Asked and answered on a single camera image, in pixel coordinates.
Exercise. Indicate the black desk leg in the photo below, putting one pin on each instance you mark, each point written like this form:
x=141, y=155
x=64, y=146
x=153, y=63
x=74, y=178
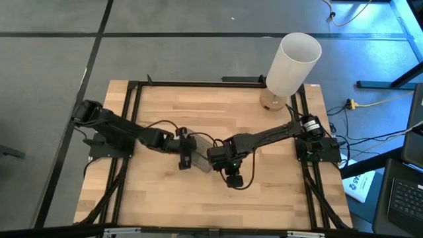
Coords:
x=380, y=84

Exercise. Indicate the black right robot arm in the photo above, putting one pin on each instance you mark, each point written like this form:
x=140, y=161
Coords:
x=274, y=132

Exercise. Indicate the black laptop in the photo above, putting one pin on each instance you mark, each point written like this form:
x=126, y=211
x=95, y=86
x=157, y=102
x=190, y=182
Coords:
x=406, y=198

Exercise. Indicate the white shade wooden lamp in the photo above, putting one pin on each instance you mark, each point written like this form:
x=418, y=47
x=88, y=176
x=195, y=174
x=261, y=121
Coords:
x=291, y=66

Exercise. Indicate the clear plastic pencil case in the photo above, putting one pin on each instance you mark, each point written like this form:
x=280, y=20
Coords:
x=202, y=155

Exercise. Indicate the black aluminium table frame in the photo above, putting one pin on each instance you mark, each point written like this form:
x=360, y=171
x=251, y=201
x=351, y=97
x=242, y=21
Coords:
x=198, y=84

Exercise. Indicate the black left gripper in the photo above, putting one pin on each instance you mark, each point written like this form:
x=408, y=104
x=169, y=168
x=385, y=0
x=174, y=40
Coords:
x=185, y=148

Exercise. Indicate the white booklet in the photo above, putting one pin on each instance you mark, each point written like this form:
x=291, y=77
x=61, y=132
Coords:
x=358, y=185

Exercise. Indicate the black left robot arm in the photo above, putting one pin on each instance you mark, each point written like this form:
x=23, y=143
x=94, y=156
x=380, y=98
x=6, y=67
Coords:
x=125, y=129

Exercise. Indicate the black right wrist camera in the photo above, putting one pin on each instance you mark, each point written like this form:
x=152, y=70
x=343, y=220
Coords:
x=234, y=182

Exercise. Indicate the grey monitor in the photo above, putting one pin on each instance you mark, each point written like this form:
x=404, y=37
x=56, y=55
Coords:
x=414, y=139

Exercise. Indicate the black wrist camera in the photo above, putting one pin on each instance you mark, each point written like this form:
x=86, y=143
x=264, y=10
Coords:
x=181, y=131
x=234, y=182

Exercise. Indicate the black floor stand foot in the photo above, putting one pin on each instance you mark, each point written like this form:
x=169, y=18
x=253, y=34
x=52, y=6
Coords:
x=10, y=152

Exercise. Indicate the black rig crossbar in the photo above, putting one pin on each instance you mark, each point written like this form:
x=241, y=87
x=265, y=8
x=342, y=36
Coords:
x=165, y=230

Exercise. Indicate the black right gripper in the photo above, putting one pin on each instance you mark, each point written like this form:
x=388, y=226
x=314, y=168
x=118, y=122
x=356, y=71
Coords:
x=226, y=157

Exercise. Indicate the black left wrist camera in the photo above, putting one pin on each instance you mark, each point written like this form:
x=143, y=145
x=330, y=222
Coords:
x=181, y=131

